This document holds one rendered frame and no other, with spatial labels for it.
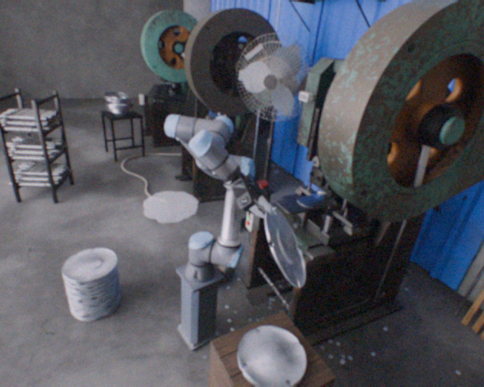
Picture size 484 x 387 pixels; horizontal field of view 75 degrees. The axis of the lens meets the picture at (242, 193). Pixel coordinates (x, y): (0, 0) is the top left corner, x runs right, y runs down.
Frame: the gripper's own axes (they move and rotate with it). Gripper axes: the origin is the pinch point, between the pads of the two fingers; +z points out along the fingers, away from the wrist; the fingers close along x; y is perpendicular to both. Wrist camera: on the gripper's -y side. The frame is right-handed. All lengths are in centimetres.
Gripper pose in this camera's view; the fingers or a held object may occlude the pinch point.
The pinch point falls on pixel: (268, 215)
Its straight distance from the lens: 106.4
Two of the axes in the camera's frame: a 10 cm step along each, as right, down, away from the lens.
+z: 6.4, 6.7, 3.8
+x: -7.7, 5.8, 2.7
